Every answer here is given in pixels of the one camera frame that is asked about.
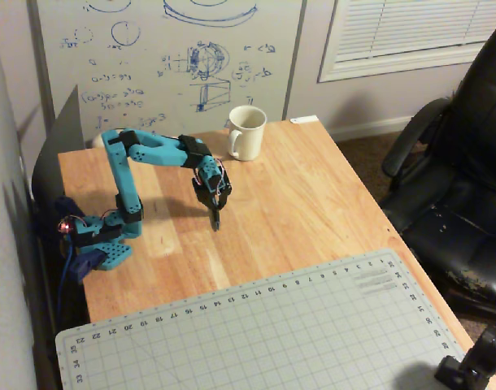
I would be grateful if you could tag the white rounded object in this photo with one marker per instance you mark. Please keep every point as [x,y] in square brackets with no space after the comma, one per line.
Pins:
[98,141]

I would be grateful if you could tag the white paper tag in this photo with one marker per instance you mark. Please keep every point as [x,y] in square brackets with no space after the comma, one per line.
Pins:
[304,119]

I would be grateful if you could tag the whiteboard with blue drawings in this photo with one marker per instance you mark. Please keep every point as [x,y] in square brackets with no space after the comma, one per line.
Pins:
[158,61]

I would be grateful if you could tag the dark blue table clamp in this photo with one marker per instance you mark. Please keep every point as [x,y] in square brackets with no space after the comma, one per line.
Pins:
[85,264]

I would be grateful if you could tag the black controller board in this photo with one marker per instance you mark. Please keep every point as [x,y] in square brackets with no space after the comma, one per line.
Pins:
[66,226]

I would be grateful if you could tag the black leather office chair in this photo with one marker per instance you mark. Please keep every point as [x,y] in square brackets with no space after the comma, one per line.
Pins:
[459,170]

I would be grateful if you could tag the grey cutting mat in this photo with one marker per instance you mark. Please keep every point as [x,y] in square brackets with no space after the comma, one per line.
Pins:
[264,333]

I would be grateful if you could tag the white window blinds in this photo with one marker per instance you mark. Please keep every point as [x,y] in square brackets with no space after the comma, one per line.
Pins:
[410,32]

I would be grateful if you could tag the cream ceramic mug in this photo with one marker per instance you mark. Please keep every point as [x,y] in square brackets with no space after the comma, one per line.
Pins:
[248,136]

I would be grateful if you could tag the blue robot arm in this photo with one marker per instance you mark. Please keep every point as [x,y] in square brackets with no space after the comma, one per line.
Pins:
[124,178]

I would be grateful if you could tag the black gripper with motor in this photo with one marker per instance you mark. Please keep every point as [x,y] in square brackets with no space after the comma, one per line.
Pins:
[207,198]

